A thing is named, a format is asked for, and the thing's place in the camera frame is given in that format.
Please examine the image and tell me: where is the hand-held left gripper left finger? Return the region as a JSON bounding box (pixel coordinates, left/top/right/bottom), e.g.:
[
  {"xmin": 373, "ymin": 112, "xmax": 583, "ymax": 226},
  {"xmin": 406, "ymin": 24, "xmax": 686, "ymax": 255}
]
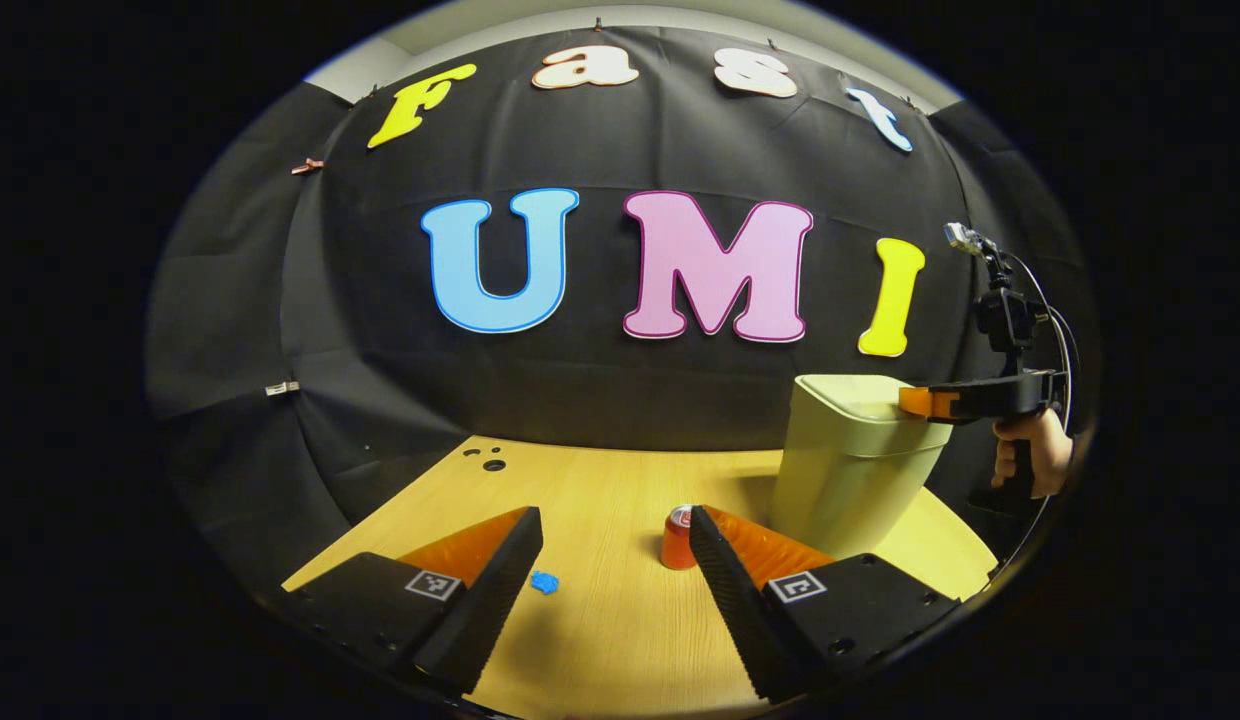
[{"xmin": 280, "ymin": 505, "xmax": 545, "ymax": 697}]

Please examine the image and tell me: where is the orange pop can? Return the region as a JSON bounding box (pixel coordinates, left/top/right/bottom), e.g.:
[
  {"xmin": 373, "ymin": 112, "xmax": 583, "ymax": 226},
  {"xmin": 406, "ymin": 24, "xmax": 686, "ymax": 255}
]
[{"xmin": 661, "ymin": 504, "xmax": 700, "ymax": 571}]

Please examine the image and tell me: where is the green desktop garbage bin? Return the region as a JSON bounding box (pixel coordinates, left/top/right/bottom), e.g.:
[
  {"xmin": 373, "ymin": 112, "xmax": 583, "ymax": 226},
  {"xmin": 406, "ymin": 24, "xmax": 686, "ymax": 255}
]
[{"xmin": 770, "ymin": 374, "xmax": 953, "ymax": 561}]

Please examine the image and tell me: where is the black backdrop cloth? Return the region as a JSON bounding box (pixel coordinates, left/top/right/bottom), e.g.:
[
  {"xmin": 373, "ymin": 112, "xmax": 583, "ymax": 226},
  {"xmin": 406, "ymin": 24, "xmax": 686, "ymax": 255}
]
[{"xmin": 145, "ymin": 25, "xmax": 1091, "ymax": 591}]

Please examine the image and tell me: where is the wooden desktop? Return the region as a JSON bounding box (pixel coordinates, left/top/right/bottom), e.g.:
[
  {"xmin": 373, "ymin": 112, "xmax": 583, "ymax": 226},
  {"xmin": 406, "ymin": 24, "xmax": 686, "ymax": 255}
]
[{"xmin": 282, "ymin": 435, "xmax": 999, "ymax": 720}]

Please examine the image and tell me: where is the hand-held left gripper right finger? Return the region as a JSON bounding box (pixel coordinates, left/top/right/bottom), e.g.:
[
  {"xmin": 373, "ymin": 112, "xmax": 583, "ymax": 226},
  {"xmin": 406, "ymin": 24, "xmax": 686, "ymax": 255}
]
[{"xmin": 687, "ymin": 504, "xmax": 963, "ymax": 705}]

